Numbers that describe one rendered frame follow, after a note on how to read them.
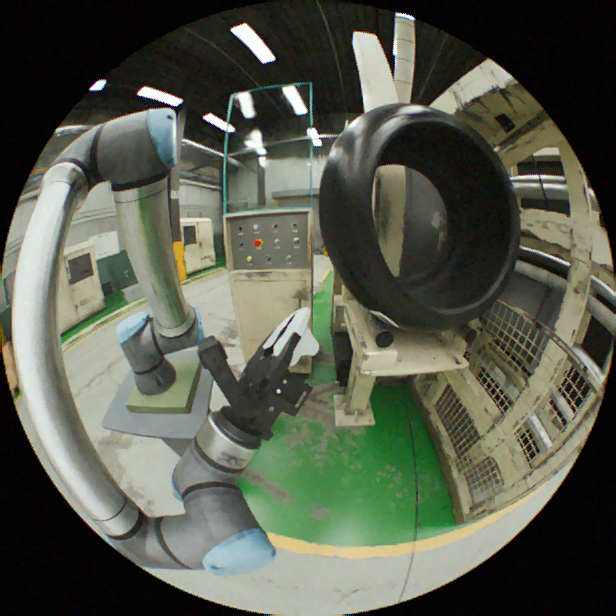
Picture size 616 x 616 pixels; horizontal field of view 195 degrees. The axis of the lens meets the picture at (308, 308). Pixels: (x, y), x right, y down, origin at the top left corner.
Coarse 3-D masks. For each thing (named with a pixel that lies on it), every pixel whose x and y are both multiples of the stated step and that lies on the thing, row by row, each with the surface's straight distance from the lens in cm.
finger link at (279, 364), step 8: (296, 336) 24; (288, 344) 23; (296, 344) 24; (280, 352) 23; (288, 352) 23; (272, 360) 24; (280, 360) 22; (288, 360) 23; (272, 368) 23; (280, 368) 22; (272, 376) 23
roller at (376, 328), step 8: (368, 312) 51; (368, 320) 49; (376, 320) 47; (376, 328) 44; (384, 328) 43; (376, 336) 42; (384, 336) 42; (392, 336) 43; (376, 344) 43; (384, 344) 43
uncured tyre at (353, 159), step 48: (336, 144) 41; (384, 144) 38; (432, 144) 73; (480, 144) 56; (336, 192) 35; (480, 192) 76; (336, 240) 35; (480, 240) 78; (384, 288) 36; (432, 288) 74; (480, 288) 68
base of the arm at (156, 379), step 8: (160, 360) 78; (152, 368) 77; (160, 368) 78; (168, 368) 81; (136, 376) 82; (144, 376) 78; (152, 376) 78; (160, 376) 78; (168, 376) 80; (136, 384) 87; (144, 384) 80; (152, 384) 79; (160, 384) 80; (168, 384) 80; (144, 392) 82; (152, 392) 80
